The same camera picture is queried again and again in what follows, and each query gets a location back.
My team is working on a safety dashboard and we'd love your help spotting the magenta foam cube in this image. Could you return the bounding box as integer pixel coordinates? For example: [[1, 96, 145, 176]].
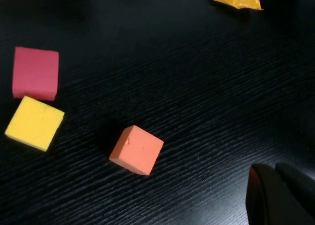
[[12, 46, 60, 101]]

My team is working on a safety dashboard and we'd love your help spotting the yellow foam cube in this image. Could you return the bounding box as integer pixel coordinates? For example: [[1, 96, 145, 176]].
[[4, 96, 65, 152]]

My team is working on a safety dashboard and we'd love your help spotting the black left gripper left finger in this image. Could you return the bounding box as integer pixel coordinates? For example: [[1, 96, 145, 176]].
[[246, 163, 315, 225]]

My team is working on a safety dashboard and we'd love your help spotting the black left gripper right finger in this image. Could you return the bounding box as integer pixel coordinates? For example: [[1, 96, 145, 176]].
[[275, 162, 315, 198]]

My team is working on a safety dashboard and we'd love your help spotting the orange foam cube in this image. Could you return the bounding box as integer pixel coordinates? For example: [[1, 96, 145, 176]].
[[108, 125, 165, 176]]

